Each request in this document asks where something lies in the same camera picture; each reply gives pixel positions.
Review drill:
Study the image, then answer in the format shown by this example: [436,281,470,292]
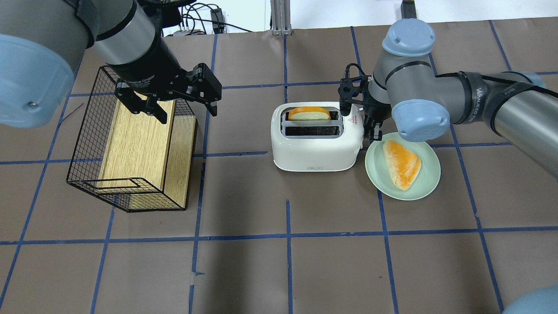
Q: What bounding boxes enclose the aluminium frame post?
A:
[270,0,293,36]

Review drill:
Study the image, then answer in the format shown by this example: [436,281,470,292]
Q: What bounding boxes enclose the orange bread slice in toaster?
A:
[287,106,331,121]

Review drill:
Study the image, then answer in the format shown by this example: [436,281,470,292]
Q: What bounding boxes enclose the black wire basket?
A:
[66,66,187,213]

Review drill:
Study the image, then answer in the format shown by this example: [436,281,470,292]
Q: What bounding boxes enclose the wooden box shelf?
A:
[95,99,197,212]

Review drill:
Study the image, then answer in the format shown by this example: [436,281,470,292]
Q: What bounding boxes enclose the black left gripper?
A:
[114,63,222,124]

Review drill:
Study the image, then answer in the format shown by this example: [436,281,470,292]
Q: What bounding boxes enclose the white two-slot toaster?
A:
[270,102,364,172]

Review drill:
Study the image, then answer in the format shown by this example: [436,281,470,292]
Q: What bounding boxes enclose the black cables in background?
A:
[144,0,253,36]

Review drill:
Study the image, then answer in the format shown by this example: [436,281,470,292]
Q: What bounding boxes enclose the triangular toasted bread slice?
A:
[382,140,422,191]

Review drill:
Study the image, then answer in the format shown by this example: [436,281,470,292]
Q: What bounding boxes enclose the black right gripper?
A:
[338,64,392,141]

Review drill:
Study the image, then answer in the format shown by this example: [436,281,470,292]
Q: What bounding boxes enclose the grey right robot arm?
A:
[337,18,558,176]

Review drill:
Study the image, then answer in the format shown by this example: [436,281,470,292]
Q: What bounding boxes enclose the light green round plate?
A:
[364,133,441,201]

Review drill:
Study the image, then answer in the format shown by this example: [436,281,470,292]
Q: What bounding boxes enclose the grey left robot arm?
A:
[0,0,222,128]

